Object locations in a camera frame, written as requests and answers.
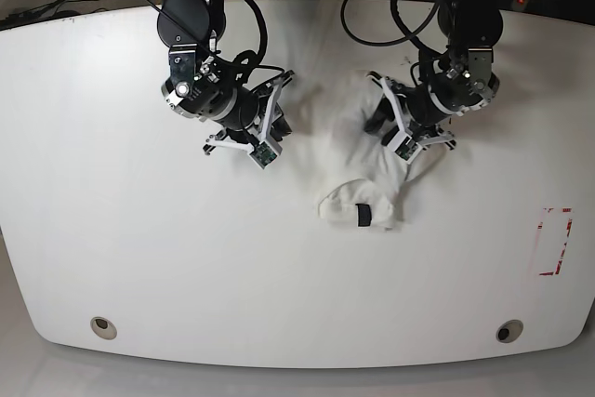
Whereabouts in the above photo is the left table cable grommet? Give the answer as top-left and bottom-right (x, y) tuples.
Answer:
(90, 316), (117, 340)

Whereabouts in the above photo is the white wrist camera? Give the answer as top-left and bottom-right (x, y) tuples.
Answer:
(366, 72), (459, 165)
(202, 70), (297, 170)

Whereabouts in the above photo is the red tape rectangle marking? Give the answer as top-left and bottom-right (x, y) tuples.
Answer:
(532, 207), (574, 277)

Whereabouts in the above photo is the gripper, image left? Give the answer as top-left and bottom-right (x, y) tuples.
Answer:
(222, 87), (292, 141)

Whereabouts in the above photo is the right table cable grommet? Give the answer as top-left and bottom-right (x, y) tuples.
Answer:
(496, 320), (524, 344)

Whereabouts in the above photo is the table cable grommet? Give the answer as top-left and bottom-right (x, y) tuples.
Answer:
(90, 316), (117, 340)
(496, 320), (524, 344)

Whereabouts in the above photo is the white printed T-shirt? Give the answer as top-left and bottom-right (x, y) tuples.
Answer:
(299, 71), (446, 231)

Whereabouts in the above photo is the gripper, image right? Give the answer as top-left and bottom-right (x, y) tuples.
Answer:
(364, 86), (448, 147)

